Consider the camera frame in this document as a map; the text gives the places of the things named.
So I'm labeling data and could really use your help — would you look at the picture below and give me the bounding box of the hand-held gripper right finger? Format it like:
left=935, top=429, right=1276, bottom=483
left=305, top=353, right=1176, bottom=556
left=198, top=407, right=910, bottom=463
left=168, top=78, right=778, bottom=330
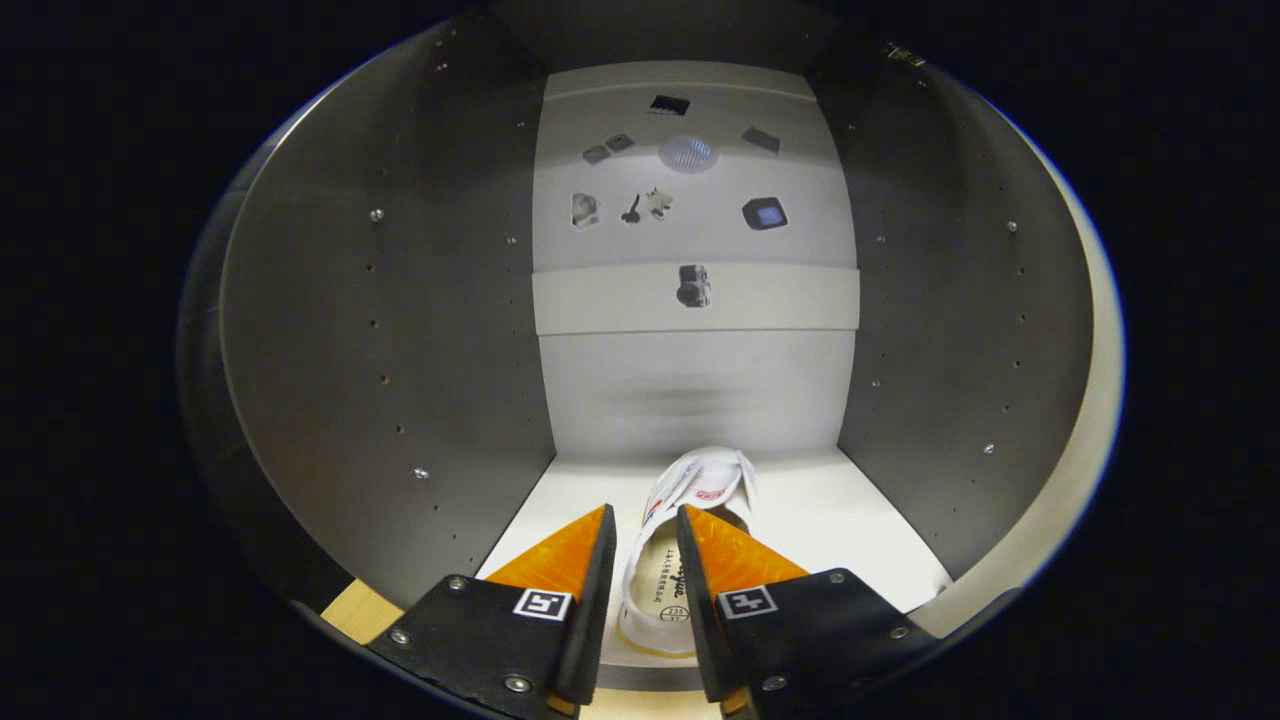
left=675, top=503, right=943, bottom=717

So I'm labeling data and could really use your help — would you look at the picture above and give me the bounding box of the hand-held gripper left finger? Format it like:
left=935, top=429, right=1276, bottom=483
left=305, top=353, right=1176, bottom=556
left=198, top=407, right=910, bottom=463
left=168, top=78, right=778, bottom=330
left=365, top=502, right=619, bottom=719

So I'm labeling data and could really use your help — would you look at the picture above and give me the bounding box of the white canvas shoe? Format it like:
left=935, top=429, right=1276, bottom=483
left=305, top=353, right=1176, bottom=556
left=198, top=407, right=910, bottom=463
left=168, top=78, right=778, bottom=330
left=617, top=446, right=758, bottom=658

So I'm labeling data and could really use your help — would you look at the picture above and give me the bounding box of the dark grey shoe cabinet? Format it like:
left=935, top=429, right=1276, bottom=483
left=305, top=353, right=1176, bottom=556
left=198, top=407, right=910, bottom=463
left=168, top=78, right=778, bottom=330
left=185, top=0, right=1101, bottom=701

